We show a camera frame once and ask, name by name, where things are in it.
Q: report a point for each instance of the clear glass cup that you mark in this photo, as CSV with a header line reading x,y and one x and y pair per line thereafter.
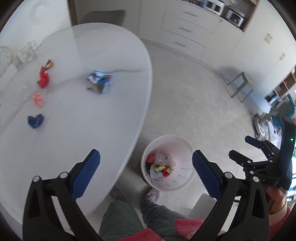
x,y
27,52

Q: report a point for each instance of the person's right forearm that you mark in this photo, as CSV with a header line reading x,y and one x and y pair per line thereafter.
x,y
277,222

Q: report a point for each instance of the green quilted pants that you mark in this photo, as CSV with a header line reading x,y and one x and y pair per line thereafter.
x,y
120,220

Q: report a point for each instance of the person's right hand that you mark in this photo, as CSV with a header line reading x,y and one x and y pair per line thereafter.
x,y
277,199

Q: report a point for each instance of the pink crumpled paper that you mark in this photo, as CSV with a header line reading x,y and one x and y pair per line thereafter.
x,y
37,99

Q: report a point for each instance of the clear snack bag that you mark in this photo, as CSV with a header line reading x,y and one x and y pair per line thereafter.
x,y
161,158

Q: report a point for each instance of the small white box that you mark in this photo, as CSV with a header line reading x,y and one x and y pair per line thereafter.
x,y
18,58

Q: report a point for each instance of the round white wall clock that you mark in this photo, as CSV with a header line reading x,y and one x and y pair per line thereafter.
x,y
4,59

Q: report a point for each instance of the grey knitted slipper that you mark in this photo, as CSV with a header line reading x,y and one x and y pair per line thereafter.
x,y
118,193
151,195

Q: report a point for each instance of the tall grey cabinet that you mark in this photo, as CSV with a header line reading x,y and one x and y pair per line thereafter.
x,y
148,18

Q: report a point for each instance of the grey drawer cabinet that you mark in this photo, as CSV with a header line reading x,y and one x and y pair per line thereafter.
x,y
185,30

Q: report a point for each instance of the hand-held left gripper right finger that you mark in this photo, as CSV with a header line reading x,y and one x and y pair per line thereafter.
x,y
207,177

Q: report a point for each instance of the pink jacket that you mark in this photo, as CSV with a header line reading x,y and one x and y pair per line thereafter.
x,y
185,228

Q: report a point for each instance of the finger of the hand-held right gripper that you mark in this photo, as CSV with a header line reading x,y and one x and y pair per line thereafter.
x,y
253,141
240,158

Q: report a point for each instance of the grey upholstered chair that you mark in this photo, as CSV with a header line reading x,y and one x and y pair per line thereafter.
x,y
104,17

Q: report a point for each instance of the blue crumpled paper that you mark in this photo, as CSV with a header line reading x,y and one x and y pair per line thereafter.
x,y
35,121

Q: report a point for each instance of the green paper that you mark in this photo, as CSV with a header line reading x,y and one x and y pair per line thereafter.
x,y
170,170

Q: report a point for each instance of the red and brown wrapper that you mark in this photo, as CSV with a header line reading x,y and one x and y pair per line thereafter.
x,y
43,77

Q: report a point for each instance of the white waste bin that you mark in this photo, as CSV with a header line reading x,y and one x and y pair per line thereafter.
x,y
182,153

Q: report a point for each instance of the white floor cleaning machine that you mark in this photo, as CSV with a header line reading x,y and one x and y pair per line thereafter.
x,y
262,125

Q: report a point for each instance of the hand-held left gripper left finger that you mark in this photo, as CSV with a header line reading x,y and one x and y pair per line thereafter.
x,y
85,176

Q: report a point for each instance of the grey metal frame stool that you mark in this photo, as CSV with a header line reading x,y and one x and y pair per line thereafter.
x,y
248,80

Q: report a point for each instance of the brown candy wrapper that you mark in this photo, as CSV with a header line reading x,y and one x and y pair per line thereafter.
x,y
49,64

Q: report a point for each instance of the silver countertop oven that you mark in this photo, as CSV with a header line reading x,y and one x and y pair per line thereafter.
x,y
234,16

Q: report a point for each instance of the white wall switch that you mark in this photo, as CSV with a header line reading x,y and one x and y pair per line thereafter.
x,y
268,38
282,56

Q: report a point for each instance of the open wooden shelf unit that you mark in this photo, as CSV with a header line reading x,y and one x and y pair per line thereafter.
x,y
281,89

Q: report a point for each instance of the blue snack bag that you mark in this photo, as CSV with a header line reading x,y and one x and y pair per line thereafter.
x,y
100,78

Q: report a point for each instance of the white countertop appliance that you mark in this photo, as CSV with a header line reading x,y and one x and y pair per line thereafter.
x,y
215,7

